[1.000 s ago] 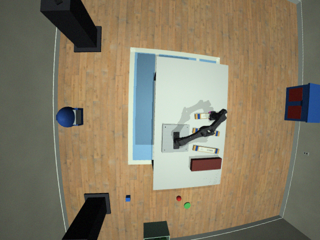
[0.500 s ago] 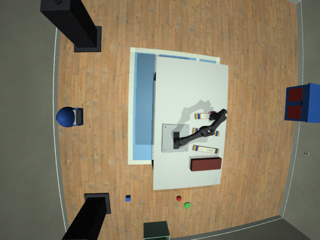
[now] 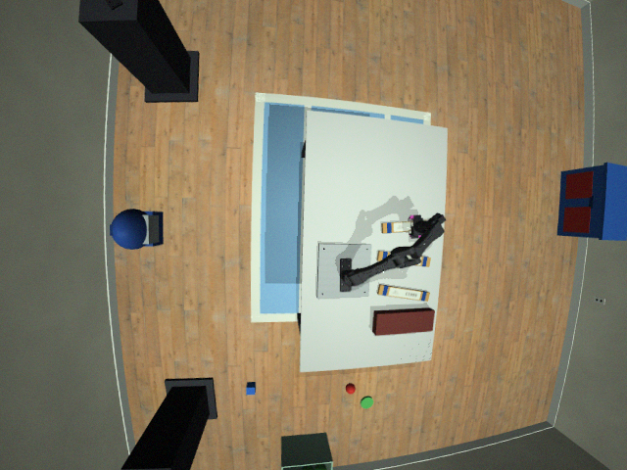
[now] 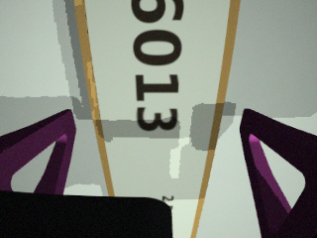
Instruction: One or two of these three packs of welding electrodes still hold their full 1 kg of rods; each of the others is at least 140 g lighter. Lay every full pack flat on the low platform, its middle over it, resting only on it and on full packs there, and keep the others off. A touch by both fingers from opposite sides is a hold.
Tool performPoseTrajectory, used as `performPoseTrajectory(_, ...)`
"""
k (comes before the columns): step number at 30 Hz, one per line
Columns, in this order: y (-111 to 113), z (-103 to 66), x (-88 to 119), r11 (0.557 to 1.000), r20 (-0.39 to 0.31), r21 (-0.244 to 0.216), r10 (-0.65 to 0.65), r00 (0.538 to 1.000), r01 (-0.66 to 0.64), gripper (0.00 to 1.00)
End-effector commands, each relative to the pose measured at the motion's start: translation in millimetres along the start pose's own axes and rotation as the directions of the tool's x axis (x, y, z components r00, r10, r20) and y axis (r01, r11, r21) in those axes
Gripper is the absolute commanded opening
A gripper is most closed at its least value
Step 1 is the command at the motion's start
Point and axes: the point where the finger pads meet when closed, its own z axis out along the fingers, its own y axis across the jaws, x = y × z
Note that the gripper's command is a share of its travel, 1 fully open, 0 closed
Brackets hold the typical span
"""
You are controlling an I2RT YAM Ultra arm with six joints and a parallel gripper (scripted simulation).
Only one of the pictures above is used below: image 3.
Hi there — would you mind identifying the white electrode pack with printed label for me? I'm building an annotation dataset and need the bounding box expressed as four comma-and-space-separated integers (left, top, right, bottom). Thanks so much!
381, 221, 413, 233

